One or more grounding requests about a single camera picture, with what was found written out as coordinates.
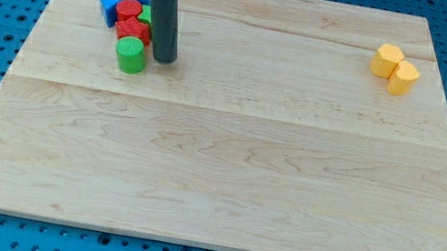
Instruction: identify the green star block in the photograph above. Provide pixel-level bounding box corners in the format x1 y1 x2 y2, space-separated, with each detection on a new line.
136 5 153 37

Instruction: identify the red star block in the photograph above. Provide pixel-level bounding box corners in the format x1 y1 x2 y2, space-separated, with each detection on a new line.
114 17 152 46

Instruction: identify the yellow hexagon block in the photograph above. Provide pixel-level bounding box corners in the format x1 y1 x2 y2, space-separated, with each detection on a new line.
369 44 404 78

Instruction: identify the wooden board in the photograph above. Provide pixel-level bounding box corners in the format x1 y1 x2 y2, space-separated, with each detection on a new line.
0 0 447 251

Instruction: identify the green cylinder block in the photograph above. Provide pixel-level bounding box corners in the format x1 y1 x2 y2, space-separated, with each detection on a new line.
115 36 146 74

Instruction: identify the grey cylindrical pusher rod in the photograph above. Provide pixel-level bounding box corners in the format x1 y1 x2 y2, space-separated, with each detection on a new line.
150 0 178 65

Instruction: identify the red cylinder block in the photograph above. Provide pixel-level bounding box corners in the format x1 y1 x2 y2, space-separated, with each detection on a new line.
115 0 143 22

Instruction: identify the blue triangle block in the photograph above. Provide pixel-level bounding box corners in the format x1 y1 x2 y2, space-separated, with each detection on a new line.
99 0 123 28

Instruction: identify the yellow heart block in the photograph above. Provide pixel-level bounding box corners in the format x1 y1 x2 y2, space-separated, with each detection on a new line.
386 60 421 96

